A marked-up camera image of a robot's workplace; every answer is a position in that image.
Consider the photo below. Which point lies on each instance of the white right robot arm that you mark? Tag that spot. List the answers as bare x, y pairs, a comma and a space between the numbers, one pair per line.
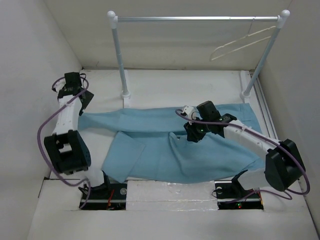
282, 163

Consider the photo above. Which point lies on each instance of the light blue trousers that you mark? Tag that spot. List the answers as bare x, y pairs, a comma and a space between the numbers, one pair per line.
152, 144

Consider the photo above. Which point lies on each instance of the white clothes rack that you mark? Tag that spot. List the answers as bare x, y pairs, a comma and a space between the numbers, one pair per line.
186, 43

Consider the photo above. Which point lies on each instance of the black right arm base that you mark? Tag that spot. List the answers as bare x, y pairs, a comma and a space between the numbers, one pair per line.
230, 195

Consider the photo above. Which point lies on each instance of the white foam block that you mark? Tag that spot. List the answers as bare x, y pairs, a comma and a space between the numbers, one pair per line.
149, 195

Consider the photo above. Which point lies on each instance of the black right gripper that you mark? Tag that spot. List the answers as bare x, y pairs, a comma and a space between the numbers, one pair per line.
192, 135

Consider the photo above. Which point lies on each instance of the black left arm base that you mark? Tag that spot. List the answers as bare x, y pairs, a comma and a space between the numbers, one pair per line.
101, 198

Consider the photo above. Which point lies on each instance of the cream plastic hanger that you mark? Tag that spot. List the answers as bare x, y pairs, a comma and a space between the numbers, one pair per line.
249, 39

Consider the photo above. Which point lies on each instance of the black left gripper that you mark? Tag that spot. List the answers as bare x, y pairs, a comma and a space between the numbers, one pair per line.
88, 97

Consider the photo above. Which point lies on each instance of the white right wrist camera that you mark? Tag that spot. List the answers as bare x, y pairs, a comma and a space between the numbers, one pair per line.
190, 112

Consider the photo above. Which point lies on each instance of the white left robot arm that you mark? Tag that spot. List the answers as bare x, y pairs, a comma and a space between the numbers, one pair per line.
65, 147

